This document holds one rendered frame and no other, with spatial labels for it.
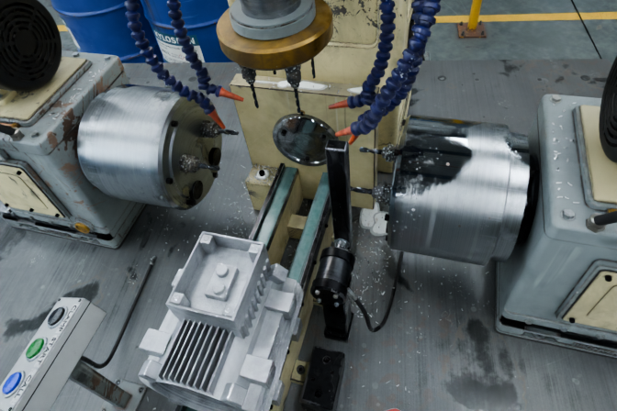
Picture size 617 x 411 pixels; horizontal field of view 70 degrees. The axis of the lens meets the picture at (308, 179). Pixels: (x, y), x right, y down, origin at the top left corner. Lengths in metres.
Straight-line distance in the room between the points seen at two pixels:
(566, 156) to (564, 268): 0.17
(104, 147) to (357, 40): 0.53
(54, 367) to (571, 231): 0.75
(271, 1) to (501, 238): 0.50
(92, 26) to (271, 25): 2.20
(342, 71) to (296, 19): 0.32
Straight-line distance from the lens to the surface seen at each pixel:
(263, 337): 0.67
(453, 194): 0.71
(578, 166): 0.76
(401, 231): 0.75
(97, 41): 2.86
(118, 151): 0.91
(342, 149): 0.60
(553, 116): 0.83
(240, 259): 0.68
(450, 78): 1.48
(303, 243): 0.91
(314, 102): 0.88
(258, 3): 0.66
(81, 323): 0.79
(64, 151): 1.00
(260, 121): 0.96
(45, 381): 0.78
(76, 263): 1.22
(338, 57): 0.95
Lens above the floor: 1.68
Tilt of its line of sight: 49 degrees down
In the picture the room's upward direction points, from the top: 9 degrees counter-clockwise
